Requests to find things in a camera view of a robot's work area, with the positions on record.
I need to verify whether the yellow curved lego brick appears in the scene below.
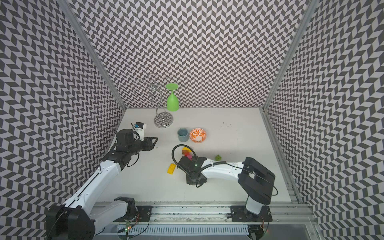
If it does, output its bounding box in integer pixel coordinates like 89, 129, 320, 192
182, 147, 192, 152

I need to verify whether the yellow long lego brick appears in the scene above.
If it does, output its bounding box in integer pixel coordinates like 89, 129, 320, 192
167, 164, 177, 175

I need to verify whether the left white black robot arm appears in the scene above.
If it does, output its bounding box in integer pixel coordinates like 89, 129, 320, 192
46, 129, 158, 240

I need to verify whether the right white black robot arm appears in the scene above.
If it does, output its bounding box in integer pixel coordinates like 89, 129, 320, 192
175, 157, 276, 216

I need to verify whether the orange white patterned bowl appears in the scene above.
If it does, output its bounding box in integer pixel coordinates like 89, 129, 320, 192
189, 128, 207, 143

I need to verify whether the grey blue ceramic cup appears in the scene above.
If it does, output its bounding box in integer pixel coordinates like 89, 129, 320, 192
177, 128, 190, 143

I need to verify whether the green plastic wine glass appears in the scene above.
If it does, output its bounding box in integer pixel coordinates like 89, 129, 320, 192
166, 83, 179, 112

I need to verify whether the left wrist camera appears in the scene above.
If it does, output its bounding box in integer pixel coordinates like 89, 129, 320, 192
134, 122, 147, 141

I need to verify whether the chrome wire glass rack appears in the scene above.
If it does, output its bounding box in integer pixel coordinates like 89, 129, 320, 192
134, 74, 174, 129

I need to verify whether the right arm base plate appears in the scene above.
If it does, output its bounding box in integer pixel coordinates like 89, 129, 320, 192
228, 205, 273, 223

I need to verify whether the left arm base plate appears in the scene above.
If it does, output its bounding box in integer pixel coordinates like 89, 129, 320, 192
114, 206, 153, 223

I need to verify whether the white slotted cable duct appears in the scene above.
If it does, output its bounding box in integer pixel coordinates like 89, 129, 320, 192
100, 225, 249, 237

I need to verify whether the aluminium front rail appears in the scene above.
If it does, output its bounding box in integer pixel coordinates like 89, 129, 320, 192
67, 201, 317, 226

